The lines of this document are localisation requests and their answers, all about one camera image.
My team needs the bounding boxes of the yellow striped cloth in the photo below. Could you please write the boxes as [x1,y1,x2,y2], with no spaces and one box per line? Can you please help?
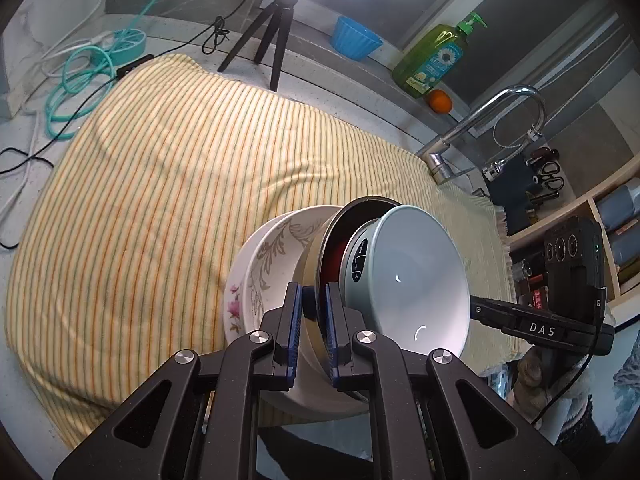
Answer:
[5,52,516,451]

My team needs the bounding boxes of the black tripod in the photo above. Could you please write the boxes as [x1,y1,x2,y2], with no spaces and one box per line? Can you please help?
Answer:
[217,0,306,92]

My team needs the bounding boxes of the black power adapter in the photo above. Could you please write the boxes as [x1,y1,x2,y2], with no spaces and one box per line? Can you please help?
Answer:
[117,54,153,78]

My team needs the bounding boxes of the red steel bowl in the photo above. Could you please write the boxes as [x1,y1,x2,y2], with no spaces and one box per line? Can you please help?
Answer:
[320,217,386,311]

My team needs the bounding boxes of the wooden shelf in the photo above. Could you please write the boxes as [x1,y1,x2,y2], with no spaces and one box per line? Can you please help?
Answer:
[505,150,640,341]

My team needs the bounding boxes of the person's right hand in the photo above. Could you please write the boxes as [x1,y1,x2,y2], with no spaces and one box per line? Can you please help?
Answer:
[512,347,561,406]

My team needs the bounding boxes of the white cable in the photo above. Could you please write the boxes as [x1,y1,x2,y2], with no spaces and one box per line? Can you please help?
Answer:
[0,0,118,221]

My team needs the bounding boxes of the thin black cable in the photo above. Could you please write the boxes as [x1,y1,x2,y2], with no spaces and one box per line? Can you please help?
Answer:
[0,147,56,251]

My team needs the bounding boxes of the green dish soap bottle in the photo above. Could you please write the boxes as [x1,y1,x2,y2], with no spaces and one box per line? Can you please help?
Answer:
[391,11,488,99]

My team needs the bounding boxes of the gold steel bowl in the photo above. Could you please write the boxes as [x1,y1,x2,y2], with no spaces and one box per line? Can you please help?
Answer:
[292,196,406,401]

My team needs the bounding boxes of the chrome faucet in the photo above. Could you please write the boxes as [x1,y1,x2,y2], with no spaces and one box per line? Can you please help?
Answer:
[415,85,547,186]

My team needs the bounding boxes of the orange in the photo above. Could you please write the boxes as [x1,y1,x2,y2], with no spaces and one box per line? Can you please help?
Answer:
[427,89,453,113]

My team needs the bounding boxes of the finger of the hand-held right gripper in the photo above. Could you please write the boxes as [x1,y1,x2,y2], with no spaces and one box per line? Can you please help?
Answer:
[469,296,516,333]

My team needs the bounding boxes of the white leaf-patterned bowl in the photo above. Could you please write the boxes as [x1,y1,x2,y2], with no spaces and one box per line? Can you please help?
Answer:
[222,205,371,417]

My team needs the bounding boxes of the dark knife block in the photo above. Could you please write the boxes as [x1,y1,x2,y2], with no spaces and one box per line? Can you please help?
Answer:
[487,157,541,236]

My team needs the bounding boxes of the black ring light cable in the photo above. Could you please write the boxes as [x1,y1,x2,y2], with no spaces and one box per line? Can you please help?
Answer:
[200,0,281,56]

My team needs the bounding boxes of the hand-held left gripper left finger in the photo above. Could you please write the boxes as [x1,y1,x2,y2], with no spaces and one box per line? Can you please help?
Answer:
[52,282,303,480]

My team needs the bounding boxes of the blue ribbed cup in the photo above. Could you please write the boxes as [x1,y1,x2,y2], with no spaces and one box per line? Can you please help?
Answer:
[332,16,383,61]

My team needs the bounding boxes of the teal cable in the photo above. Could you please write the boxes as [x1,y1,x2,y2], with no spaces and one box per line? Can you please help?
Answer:
[45,0,176,138]

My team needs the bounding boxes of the black scissors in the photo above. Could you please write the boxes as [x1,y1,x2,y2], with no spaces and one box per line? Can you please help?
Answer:
[530,160,566,193]

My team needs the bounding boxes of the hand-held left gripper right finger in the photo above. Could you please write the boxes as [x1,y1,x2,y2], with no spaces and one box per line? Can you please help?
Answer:
[325,282,581,480]

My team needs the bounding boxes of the plain white bowl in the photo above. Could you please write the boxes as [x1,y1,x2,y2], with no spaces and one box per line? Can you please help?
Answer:
[340,204,472,361]

